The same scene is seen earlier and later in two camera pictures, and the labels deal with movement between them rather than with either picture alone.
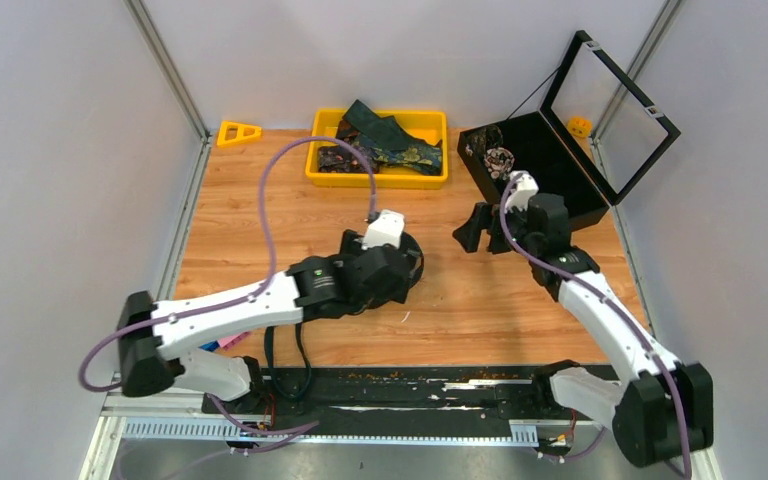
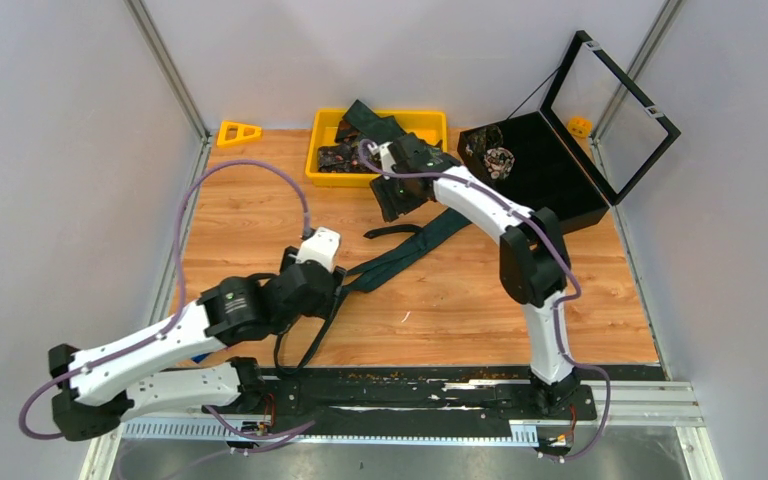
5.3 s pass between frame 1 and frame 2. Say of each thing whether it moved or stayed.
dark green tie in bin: stayed
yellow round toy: stayed
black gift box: stayed
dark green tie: moved
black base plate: stayed
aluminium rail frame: stayed
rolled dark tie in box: stayed
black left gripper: moved
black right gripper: moved
